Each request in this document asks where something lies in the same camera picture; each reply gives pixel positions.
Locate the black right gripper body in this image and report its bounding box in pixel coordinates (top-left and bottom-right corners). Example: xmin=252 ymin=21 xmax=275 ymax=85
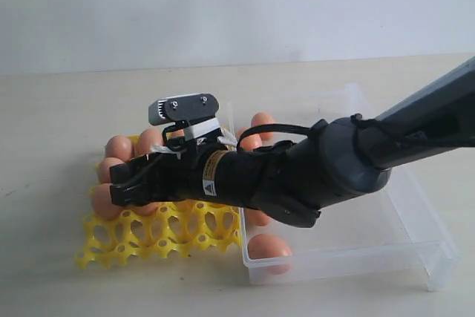
xmin=125 ymin=144 xmax=275 ymax=209

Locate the brown egg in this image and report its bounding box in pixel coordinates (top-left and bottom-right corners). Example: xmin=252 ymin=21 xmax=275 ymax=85
xmin=251 ymin=112 xmax=276 ymax=141
xmin=131 ymin=202 xmax=160 ymax=216
xmin=96 ymin=157 xmax=124 ymax=183
xmin=135 ymin=128 xmax=163 ymax=156
xmin=91 ymin=183 xmax=122 ymax=220
xmin=239 ymin=134 xmax=263 ymax=151
xmin=105 ymin=135 xmax=134 ymax=162
xmin=244 ymin=209 xmax=272 ymax=227
xmin=247 ymin=234 xmax=293 ymax=275

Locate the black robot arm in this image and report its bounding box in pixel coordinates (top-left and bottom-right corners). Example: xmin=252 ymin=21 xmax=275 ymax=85
xmin=110 ymin=60 xmax=474 ymax=228

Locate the yellow plastic egg tray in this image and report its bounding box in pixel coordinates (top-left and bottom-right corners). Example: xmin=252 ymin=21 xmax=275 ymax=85
xmin=75 ymin=200 xmax=240 ymax=269

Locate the clear plastic storage box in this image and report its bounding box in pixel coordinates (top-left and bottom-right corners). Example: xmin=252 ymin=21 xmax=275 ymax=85
xmin=223 ymin=83 xmax=459 ymax=291

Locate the black cable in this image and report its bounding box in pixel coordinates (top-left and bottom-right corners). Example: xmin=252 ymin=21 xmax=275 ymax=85
xmin=235 ymin=122 xmax=320 ymax=151

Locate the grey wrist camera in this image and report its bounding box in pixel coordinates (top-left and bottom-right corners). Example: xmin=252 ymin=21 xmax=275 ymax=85
xmin=148 ymin=94 xmax=220 ymax=125

